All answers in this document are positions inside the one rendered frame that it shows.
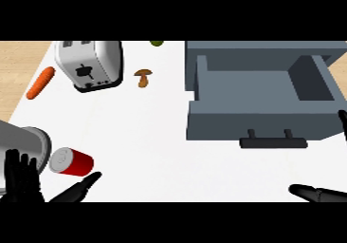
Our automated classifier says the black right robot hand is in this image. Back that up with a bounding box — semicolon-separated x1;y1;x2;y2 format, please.
289;103;347;203

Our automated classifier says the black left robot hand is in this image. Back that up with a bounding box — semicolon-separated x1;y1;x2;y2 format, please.
0;148;104;203

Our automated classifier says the red can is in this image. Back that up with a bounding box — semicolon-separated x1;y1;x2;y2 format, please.
48;146;95;178

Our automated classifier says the grey open drawer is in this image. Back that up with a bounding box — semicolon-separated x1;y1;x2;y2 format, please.
185;54;347;141

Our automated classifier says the grey drawer cabinet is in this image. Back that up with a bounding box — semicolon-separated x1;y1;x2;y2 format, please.
184;40;347;93

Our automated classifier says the grey metal pot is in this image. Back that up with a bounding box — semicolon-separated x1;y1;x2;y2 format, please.
0;118;54;196

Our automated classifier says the orange carrot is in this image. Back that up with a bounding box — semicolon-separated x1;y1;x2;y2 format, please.
26;65;58;101

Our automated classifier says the white toaster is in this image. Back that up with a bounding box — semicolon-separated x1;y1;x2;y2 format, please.
55;40;125;94

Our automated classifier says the brown mushroom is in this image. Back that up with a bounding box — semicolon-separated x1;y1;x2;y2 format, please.
133;68;154;88

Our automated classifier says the black drawer handle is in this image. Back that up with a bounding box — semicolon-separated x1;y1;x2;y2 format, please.
240;128;309;149

